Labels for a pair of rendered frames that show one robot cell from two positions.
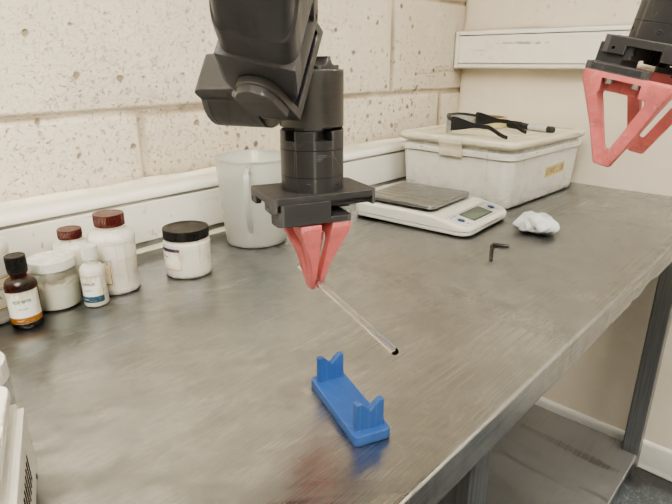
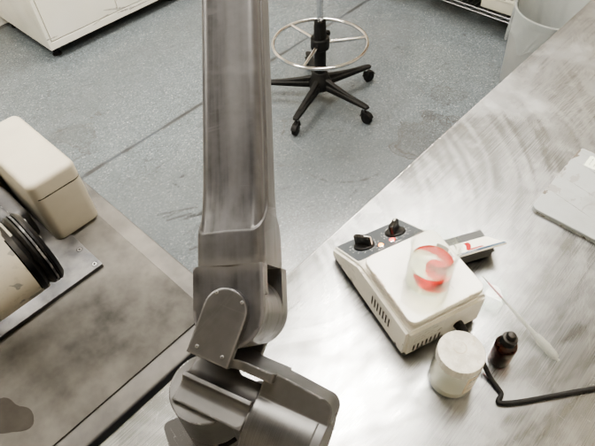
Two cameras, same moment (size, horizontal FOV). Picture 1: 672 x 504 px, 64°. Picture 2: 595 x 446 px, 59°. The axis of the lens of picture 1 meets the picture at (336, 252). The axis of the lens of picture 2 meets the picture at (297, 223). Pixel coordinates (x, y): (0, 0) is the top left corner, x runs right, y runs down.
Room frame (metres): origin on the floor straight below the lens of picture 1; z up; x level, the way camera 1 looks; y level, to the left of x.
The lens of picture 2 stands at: (0.65, 0.11, 1.43)
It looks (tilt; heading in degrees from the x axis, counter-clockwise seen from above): 50 degrees down; 182
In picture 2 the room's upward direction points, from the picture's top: 3 degrees counter-clockwise
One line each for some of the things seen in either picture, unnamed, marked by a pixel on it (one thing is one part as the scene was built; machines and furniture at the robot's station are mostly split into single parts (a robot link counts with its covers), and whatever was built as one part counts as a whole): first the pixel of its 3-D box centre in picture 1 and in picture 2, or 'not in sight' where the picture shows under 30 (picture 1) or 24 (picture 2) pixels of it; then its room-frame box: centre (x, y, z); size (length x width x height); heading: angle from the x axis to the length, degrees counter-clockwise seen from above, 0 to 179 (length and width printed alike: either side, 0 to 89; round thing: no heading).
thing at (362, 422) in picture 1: (347, 393); not in sight; (0.42, -0.01, 0.77); 0.10 x 0.03 x 0.04; 24
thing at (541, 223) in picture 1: (538, 222); not in sight; (0.95, -0.37, 0.77); 0.08 x 0.08 x 0.04; 50
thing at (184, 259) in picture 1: (187, 249); not in sight; (0.76, 0.22, 0.79); 0.07 x 0.07 x 0.07
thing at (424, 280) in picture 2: not in sight; (431, 265); (0.26, 0.26, 0.88); 0.07 x 0.06 x 0.08; 5
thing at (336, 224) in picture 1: (303, 242); not in sight; (0.48, 0.03, 0.89); 0.07 x 0.07 x 0.09; 25
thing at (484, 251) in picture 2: not in sight; (467, 243); (0.15, 0.35, 0.77); 0.09 x 0.06 x 0.04; 107
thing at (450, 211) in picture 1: (430, 206); not in sight; (1.06, -0.19, 0.77); 0.26 x 0.19 x 0.05; 50
